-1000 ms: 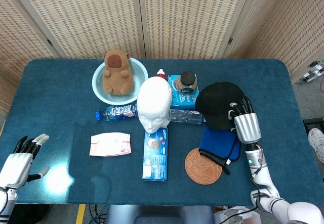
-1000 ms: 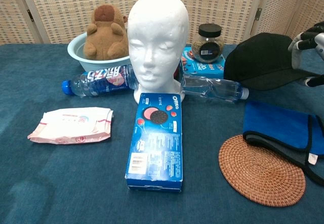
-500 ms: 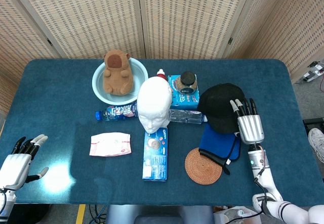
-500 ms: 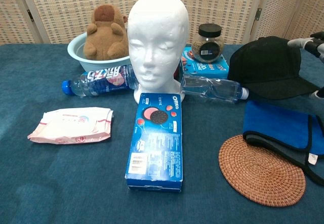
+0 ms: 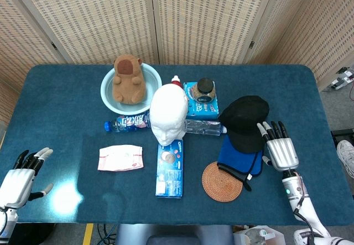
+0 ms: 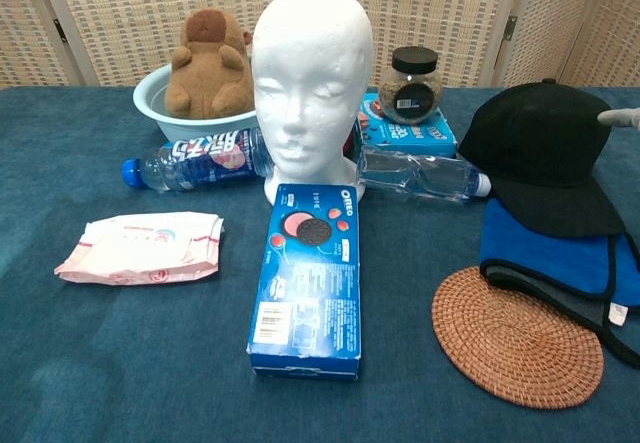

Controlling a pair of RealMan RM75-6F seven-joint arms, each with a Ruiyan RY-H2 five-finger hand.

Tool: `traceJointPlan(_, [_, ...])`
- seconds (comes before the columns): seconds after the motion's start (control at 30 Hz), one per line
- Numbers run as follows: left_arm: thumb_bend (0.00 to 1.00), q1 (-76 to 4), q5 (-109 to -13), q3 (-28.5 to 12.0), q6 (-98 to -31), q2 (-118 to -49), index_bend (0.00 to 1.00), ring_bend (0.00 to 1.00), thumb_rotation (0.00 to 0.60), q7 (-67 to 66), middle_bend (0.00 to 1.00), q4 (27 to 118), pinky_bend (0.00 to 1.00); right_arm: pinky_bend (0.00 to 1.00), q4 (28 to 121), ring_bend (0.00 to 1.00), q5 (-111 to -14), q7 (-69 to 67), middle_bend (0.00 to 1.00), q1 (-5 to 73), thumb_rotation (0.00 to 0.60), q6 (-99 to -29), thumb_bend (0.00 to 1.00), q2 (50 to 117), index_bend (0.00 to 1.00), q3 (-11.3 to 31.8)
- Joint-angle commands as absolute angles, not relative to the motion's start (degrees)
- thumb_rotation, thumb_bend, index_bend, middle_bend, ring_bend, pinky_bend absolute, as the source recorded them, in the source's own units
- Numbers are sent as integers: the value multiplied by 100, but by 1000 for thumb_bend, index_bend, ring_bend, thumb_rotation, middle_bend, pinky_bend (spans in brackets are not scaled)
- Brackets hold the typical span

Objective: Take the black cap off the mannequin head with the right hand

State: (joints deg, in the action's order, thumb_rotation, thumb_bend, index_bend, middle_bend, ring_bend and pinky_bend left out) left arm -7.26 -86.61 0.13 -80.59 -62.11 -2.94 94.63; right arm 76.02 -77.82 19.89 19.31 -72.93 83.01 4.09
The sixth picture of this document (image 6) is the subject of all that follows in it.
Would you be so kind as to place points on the round woven rattan coaster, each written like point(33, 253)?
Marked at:
point(510, 343)

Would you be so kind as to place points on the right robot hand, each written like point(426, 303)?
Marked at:
point(622, 118)

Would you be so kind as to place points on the black screen hinge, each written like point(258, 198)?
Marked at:
point(510, 28)
point(60, 30)

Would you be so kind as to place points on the black baseball cap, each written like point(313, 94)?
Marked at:
point(535, 148)

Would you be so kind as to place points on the small blue Oreo box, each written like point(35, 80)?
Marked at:
point(425, 135)

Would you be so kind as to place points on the glass jar with black lid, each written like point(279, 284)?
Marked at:
point(410, 93)

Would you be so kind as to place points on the woven folding screen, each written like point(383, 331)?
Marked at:
point(150, 13)

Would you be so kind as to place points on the light blue plastic basin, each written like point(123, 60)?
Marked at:
point(150, 108)

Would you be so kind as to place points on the pink white wet wipes pack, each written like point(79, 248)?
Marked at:
point(145, 248)

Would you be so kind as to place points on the clear water bottle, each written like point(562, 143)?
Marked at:
point(430, 178)

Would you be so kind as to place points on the blue-label plastic drink bottle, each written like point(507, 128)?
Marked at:
point(200, 163)

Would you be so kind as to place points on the long blue Oreo box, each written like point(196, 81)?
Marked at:
point(305, 288)

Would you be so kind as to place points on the white foam mannequin head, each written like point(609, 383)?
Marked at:
point(310, 63)

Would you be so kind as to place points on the blue towel with black trim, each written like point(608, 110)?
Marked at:
point(540, 258)

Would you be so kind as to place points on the brown capybara plush toy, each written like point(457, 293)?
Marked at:
point(200, 78)

